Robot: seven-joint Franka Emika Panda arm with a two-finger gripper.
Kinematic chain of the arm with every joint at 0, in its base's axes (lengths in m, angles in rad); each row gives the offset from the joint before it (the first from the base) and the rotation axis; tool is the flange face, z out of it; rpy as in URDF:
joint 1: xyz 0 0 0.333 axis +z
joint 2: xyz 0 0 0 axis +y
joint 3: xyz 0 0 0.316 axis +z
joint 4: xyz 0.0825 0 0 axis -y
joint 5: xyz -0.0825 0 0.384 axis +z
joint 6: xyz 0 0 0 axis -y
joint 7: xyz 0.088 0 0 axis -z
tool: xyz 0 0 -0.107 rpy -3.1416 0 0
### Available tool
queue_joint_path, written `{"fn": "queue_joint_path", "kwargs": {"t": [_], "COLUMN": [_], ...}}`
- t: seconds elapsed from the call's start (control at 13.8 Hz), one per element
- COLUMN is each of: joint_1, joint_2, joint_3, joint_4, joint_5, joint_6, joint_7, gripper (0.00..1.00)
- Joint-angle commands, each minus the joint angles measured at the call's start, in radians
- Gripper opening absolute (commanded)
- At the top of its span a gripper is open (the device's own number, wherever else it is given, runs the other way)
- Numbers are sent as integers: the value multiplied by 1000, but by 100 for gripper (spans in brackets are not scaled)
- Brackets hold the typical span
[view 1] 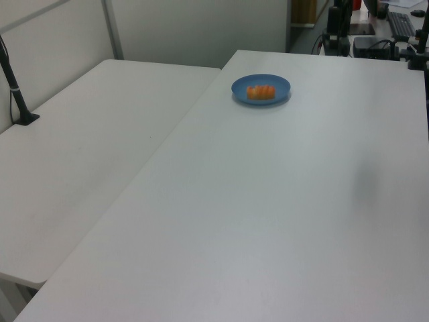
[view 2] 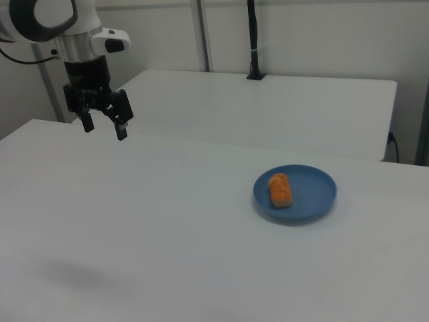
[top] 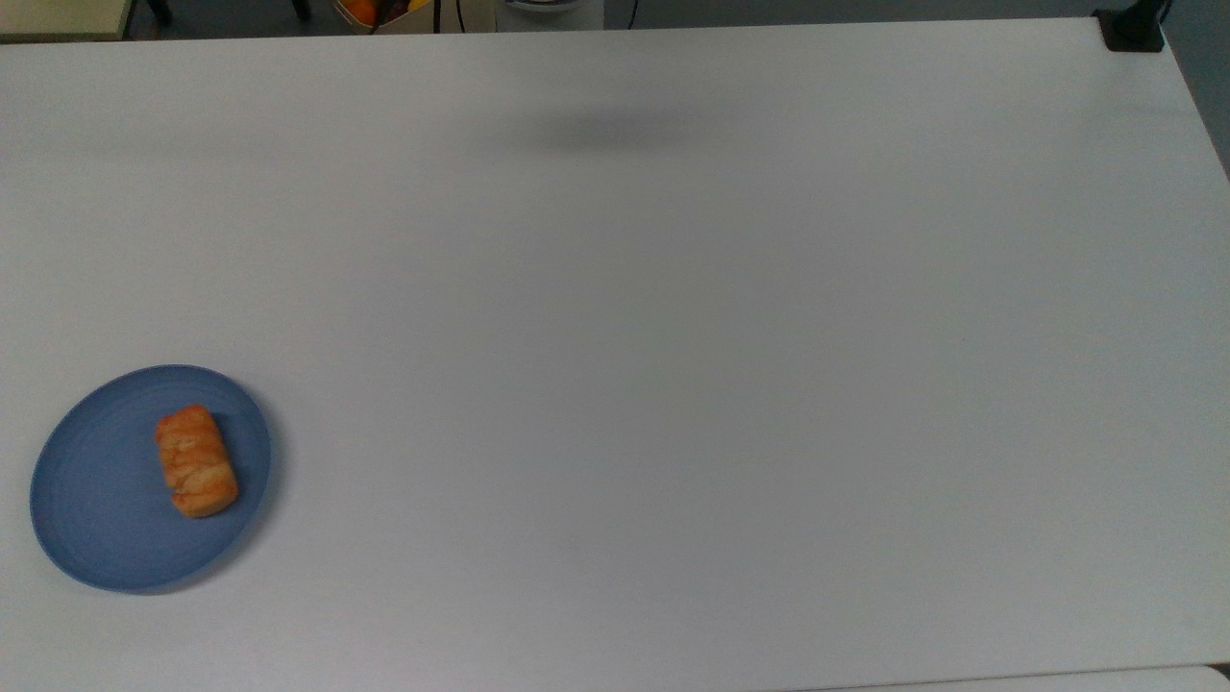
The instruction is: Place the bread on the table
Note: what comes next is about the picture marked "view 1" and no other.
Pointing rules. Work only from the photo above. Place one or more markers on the orange bread piece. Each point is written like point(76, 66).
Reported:
point(261, 93)

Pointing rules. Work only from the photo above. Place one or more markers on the blue round plate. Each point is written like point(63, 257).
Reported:
point(244, 84)

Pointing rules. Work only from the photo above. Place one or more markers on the white side table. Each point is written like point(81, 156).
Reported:
point(83, 151)

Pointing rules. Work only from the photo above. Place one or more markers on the brown wooden board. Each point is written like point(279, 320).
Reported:
point(303, 11)

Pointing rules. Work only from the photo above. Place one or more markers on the black stand with base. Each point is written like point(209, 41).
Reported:
point(343, 37)

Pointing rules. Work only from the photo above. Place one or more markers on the black cylinder device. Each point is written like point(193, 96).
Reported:
point(332, 20)

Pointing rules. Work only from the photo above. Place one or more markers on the dark grey box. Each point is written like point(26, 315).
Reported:
point(372, 45)

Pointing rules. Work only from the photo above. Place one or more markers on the black flat pad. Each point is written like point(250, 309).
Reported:
point(362, 29)

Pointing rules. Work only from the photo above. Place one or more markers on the red object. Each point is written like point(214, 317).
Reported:
point(356, 4)

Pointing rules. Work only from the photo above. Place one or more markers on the black keyboard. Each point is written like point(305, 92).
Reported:
point(401, 24)

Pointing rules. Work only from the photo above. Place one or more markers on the black clamp stand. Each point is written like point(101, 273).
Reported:
point(419, 50)

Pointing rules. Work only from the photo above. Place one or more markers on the black computer mouse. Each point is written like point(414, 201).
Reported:
point(417, 13)

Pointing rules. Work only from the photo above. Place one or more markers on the grey metal partition post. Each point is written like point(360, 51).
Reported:
point(114, 30)

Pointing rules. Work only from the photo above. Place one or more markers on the black camera pole with clamp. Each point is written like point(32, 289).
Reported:
point(14, 91)

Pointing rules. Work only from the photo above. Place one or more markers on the grey partition rail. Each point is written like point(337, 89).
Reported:
point(50, 15)

